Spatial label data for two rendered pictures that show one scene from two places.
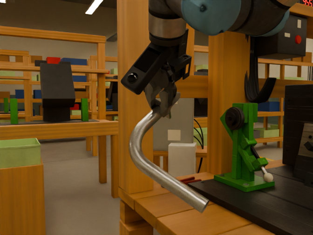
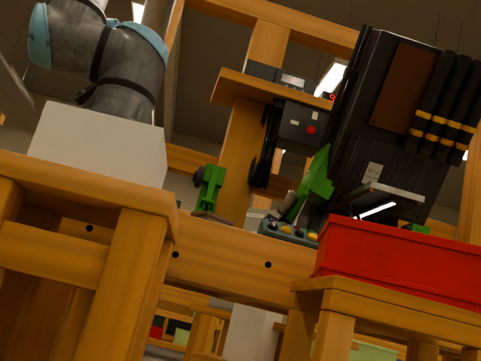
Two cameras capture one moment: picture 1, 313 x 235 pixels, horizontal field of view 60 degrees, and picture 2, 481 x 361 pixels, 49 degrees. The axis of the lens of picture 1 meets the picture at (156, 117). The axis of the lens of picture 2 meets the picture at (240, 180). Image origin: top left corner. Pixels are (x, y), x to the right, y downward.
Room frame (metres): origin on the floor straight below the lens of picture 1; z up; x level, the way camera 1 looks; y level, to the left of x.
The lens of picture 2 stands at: (-0.65, -0.99, 0.67)
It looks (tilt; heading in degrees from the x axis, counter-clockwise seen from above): 16 degrees up; 21
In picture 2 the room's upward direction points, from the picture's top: 14 degrees clockwise
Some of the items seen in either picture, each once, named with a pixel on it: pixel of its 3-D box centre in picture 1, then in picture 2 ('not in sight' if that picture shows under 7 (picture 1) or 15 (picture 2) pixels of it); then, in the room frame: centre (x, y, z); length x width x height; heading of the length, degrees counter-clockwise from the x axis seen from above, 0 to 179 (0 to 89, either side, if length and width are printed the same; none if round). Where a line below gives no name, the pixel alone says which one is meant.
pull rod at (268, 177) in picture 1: (264, 171); not in sight; (0.82, -0.34, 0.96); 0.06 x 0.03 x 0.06; 28
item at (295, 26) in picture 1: (279, 37); (298, 129); (1.10, -0.49, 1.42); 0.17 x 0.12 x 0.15; 118
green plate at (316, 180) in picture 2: not in sight; (319, 178); (0.88, -0.65, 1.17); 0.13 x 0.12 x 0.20; 118
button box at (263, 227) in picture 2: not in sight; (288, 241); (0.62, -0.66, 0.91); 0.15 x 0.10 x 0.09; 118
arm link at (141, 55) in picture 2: not in sight; (132, 63); (0.15, -0.39, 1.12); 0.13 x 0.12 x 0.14; 122
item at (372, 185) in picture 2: not in sight; (366, 206); (0.92, -0.81, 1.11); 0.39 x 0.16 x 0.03; 28
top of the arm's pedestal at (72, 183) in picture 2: not in sight; (91, 201); (0.15, -0.41, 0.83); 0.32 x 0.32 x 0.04; 22
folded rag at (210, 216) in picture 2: not in sight; (212, 221); (0.56, -0.47, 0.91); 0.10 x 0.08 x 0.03; 147
